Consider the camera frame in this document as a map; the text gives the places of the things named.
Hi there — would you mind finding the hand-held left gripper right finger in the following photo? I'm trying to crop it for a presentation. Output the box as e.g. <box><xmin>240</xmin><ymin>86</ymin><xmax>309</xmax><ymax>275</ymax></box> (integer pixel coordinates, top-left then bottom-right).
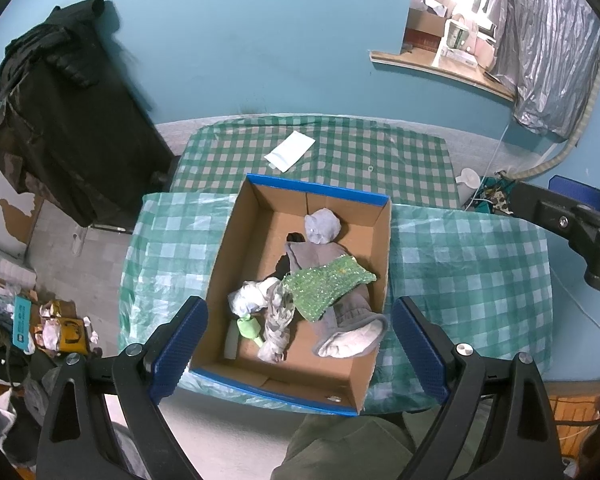
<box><xmin>391</xmin><ymin>296</ymin><xmax>563</xmax><ymax>480</ymax></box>

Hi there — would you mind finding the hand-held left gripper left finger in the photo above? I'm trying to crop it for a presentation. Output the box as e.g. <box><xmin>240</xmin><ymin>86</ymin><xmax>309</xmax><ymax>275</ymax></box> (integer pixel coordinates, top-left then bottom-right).
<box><xmin>35</xmin><ymin>296</ymin><xmax>209</xmax><ymax>480</ymax></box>

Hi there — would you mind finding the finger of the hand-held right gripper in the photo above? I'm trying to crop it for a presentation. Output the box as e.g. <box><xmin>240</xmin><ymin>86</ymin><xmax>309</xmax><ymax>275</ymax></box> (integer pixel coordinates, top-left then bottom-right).
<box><xmin>549</xmin><ymin>175</ymin><xmax>600</xmax><ymax>213</ymax></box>
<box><xmin>509</xmin><ymin>181</ymin><xmax>600</xmax><ymax>302</ymax></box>

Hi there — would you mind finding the small green sock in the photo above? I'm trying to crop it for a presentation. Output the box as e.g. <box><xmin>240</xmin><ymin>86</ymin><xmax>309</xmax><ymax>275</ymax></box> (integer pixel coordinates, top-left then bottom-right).
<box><xmin>236</xmin><ymin>316</ymin><xmax>265</xmax><ymax>346</ymax></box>

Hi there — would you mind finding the grey brown sock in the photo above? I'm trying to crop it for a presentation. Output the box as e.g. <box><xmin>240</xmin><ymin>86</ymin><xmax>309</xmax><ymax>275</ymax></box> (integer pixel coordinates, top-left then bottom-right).
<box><xmin>285</xmin><ymin>241</ymin><xmax>391</xmax><ymax>359</ymax></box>

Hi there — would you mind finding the white cloth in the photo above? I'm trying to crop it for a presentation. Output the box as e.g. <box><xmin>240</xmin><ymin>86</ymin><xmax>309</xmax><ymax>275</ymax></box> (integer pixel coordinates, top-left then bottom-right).
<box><xmin>228</xmin><ymin>277</ymin><xmax>281</xmax><ymax>318</ymax></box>

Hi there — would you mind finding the grey striped sock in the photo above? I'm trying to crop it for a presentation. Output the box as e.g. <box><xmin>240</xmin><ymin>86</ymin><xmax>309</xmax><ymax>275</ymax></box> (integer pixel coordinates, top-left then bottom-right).
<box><xmin>257</xmin><ymin>280</ymin><xmax>297</xmax><ymax>365</ymax></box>

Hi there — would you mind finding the green glitter cloth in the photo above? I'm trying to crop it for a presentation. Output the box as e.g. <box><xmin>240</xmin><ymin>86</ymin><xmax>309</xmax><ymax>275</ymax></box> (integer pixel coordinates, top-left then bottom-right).
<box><xmin>282</xmin><ymin>254</ymin><xmax>378</xmax><ymax>322</ymax></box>

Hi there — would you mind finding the blue cardboard box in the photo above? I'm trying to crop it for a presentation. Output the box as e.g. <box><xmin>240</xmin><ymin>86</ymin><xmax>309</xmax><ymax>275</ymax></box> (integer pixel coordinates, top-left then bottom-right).
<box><xmin>187</xmin><ymin>173</ymin><xmax>393</xmax><ymax>417</ymax></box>

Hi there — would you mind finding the lavender sock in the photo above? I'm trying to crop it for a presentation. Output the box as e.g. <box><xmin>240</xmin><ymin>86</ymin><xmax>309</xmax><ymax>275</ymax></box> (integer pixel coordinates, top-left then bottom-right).
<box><xmin>304</xmin><ymin>208</ymin><xmax>341</xmax><ymax>245</ymax></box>

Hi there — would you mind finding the teal printed cloth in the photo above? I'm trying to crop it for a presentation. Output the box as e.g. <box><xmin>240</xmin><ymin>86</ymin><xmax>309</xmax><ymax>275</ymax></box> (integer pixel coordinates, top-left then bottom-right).
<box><xmin>472</xmin><ymin>172</ymin><xmax>518</xmax><ymax>216</ymax></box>

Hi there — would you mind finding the light green checked blanket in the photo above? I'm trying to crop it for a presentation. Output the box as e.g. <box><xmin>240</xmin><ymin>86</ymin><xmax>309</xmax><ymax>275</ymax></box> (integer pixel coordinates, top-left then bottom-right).
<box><xmin>117</xmin><ymin>191</ymin><xmax>553</xmax><ymax>413</ymax></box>

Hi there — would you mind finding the yellow packet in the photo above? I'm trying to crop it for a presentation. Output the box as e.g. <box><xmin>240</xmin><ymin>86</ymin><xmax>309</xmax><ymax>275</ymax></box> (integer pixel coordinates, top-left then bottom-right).
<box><xmin>57</xmin><ymin>317</ymin><xmax>88</xmax><ymax>356</ymax></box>

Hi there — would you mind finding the silver grey curtain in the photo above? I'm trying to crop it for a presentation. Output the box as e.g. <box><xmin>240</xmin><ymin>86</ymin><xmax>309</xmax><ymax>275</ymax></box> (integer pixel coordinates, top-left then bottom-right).
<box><xmin>480</xmin><ymin>0</ymin><xmax>600</xmax><ymax>140</ymax></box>

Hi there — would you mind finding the wooden crate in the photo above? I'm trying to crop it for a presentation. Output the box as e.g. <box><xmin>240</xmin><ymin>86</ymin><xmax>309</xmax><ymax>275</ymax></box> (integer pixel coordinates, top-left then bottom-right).
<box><xmin>547</xmin><ymin>395</ymin><xmax>600</xmax><ymax>461</ymax></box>

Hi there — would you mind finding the blue packet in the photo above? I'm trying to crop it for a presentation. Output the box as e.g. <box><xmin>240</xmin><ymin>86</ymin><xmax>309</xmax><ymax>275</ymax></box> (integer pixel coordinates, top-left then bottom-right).
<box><xmin>11</xmin><ymin>295</ymin><xmax>37</xmax><ymax>356</ymax></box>

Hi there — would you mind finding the wooden window sill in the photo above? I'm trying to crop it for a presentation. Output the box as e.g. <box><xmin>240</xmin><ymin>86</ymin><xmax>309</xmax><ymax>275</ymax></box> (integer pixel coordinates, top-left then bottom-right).
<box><xmin>370</xmin><ymin>49</ymin><xmax>517</xmax><ymax>102</ymax></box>

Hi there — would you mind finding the dark green checked tablecloth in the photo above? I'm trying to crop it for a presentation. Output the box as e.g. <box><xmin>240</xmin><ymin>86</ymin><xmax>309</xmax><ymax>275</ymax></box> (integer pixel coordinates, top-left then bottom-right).
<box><xmin>170</xmin><ymin>114</ymin><xmax>461</xmax><ymax>211</ymax></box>

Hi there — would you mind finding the white plastic bag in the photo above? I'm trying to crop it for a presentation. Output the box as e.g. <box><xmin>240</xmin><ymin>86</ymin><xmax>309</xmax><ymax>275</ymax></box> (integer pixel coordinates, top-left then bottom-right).
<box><xmin>0</xmin><ymin>375</ymin><xmax>46</xmax><ymax>466</ymax></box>

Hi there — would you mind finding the green white paper cup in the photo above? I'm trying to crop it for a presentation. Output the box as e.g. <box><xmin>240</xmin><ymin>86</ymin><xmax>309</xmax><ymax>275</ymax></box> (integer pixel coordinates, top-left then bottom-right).
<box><xmin>446</xmin><ymin>16</ymin><xmax>476</xmax><ymax>51</ymax></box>

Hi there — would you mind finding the brown cardboard box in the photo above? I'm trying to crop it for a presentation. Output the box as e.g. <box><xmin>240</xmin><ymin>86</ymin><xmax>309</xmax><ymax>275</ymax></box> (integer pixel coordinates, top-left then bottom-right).
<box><xmin>405</xmin><ymin>7</ymin><xmax>443</xmax><ymax>51</ymax></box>

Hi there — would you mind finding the white paper envelope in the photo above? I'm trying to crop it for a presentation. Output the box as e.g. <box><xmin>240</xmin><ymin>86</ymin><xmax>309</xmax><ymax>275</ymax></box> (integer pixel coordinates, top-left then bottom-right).
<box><xmin>264</xmin><ymin>130</ymin><xmax>316</xmax><ymax>172</ymax></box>

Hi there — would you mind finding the black garment cover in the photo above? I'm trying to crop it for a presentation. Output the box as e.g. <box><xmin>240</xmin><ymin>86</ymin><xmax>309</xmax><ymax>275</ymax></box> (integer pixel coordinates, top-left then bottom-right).
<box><xmin>0</xmin><ymin>0</ymin><xmax>176</xmax><ymax>231</ymax></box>

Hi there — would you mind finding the white cable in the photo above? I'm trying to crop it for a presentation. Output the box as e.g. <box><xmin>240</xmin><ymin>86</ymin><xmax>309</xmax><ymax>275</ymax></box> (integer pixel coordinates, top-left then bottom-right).
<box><xmin>550</xmin><ymin>265</ymin><xmax>600</xmax><ymax>351</ymax></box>

